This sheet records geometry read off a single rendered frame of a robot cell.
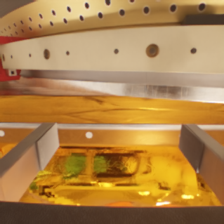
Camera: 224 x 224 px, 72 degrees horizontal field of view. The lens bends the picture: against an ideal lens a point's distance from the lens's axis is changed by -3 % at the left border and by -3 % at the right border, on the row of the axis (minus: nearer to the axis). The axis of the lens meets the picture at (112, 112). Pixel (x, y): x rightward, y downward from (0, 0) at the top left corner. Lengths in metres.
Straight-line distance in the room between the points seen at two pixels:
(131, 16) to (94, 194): 0.27
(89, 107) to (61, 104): 0.05
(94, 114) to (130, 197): 0.15
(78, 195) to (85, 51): 0.22
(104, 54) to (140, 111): 0.11
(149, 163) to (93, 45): 0.20
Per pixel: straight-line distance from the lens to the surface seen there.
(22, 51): 0.32
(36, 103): 0.28
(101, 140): 0.27
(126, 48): 0.20
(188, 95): 0.24
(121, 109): 0.25
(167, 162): 0.30
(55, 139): 0.16
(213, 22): 0.22
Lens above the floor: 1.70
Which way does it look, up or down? 17 degrees up
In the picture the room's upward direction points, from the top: 180 degrees clockwise
